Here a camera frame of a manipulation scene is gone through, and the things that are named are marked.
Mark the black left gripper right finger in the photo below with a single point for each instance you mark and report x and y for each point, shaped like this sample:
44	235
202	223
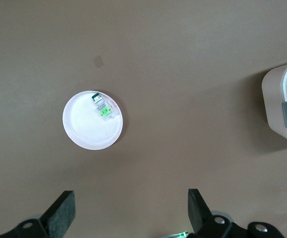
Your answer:
200	220

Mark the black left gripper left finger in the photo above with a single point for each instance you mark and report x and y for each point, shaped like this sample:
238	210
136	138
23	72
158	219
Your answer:
57	218

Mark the pale pink round plate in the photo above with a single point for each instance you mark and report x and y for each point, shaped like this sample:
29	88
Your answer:
88	131

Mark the green and grey switch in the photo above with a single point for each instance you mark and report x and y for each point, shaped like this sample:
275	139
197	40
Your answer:
103	110

